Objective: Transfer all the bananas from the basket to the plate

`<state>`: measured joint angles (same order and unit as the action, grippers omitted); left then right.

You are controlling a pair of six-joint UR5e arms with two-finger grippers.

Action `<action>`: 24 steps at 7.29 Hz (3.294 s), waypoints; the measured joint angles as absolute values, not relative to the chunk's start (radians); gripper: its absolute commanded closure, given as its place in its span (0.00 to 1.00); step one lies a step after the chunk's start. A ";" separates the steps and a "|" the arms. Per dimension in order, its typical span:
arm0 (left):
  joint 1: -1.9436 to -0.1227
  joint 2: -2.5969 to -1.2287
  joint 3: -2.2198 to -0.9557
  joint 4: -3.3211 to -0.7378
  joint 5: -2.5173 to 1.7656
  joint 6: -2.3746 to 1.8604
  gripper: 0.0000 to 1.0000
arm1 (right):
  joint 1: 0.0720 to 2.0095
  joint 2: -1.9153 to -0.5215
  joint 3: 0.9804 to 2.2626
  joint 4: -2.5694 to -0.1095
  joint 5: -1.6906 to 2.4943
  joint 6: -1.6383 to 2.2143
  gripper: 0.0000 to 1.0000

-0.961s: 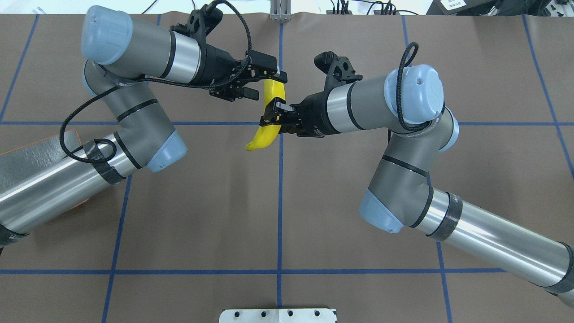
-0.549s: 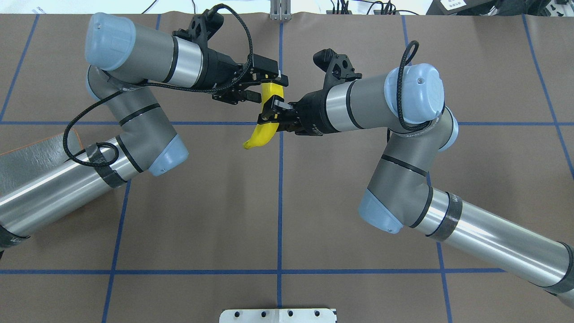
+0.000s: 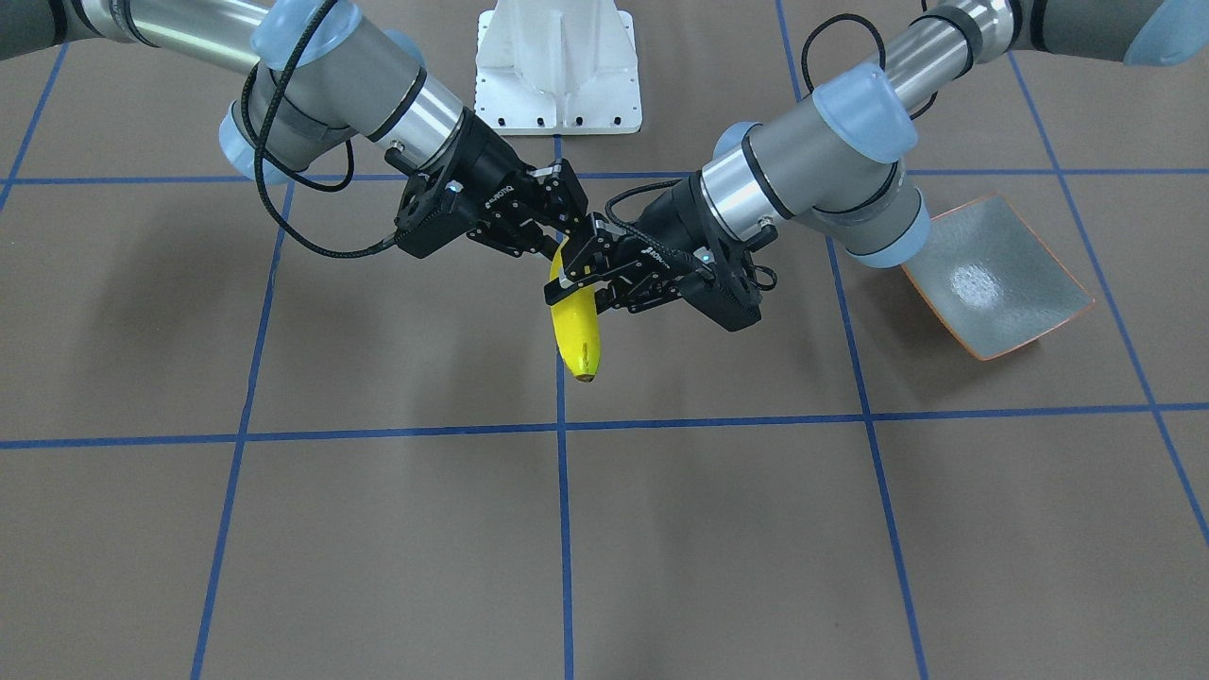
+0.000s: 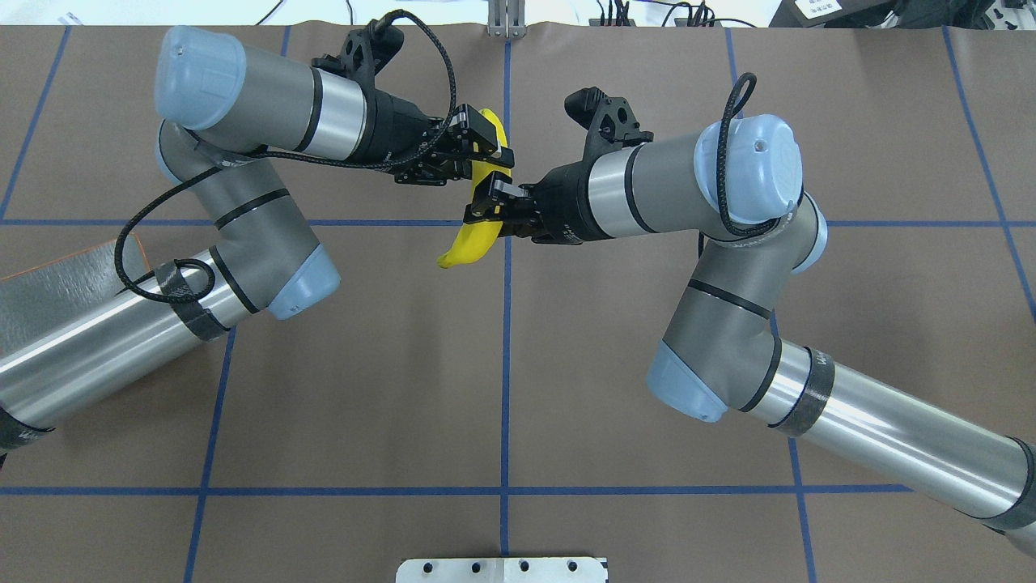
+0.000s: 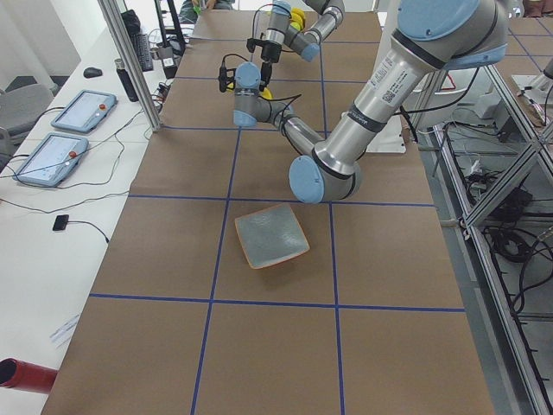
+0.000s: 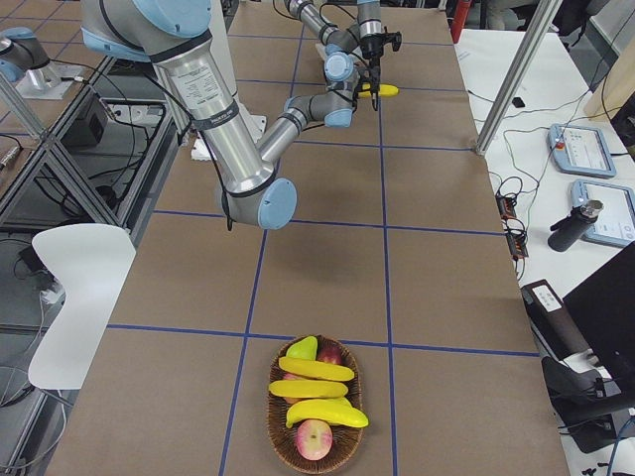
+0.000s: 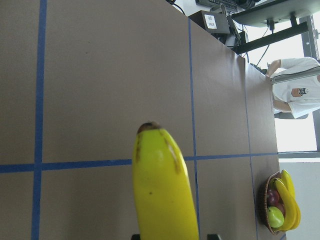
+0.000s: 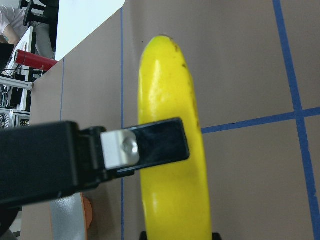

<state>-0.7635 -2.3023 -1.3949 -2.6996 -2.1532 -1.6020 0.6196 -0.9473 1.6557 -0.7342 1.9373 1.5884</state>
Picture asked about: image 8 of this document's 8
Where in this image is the red cylinder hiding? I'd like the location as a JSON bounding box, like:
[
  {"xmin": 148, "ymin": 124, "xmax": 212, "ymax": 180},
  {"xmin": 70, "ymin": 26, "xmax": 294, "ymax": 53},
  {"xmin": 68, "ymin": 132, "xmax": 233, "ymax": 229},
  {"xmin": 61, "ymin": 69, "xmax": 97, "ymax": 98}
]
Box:
[{"xmin": 14, "ymin": 49, "xmax": 58, "ymax": 72}]

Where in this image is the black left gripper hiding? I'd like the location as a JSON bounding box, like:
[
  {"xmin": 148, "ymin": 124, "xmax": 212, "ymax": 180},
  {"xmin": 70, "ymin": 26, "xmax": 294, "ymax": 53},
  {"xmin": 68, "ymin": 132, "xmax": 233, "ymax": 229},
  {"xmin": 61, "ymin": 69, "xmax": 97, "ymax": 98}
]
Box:
[{"xmin": 0, "ymin": 121, "xmax": 107, "ymax": 208}]

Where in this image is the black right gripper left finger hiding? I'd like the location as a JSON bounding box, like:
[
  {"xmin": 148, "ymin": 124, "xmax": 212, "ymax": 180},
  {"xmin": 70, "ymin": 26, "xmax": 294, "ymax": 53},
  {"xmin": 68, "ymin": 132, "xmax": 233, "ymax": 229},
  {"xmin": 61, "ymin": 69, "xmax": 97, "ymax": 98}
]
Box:
[{"xmin": 139, "ymin": 231, "xmax": 148, "ymax": 240}]

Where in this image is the yellow banana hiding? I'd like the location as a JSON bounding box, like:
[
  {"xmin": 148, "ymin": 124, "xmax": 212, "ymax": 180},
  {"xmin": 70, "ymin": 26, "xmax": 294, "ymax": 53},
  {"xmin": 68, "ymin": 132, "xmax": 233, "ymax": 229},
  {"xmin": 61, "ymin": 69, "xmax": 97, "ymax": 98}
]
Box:
[{"xmin": 138, "ymin": 35, "xmax": 213, "ymax": 240}]

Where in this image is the person in white shirt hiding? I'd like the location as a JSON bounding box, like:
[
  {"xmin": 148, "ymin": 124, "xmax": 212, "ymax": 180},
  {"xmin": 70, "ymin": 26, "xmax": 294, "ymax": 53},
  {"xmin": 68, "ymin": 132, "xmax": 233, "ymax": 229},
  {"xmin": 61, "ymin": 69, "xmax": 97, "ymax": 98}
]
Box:
[{"xmin": 0, "ymin": 5, "xmax": 55, "ymax": 59}]

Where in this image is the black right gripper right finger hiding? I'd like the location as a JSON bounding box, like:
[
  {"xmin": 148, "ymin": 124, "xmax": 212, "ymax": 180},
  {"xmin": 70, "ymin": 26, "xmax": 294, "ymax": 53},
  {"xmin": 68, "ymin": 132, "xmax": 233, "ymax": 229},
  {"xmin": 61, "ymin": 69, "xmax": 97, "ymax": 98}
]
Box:
[{"xmin": 212, "ymin": 232, "xmax": 222, "ymax": 240}]

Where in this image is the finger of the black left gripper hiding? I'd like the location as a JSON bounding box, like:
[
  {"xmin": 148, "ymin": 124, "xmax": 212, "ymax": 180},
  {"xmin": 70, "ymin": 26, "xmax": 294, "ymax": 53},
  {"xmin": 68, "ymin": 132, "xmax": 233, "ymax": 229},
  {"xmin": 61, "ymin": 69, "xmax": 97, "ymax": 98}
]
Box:
[{"xmin": 100, "ymin": 118, "xmax": 190, "ymax": 178}]

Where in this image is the grey square plate orange rim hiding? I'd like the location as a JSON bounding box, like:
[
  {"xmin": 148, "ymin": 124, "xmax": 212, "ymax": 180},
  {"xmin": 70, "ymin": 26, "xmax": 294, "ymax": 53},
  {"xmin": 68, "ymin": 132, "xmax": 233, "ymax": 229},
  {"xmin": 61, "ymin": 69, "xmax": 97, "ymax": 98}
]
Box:
[{"xmin": 49, "ymin": 193, "xmax": 93, "ymax": 240}]

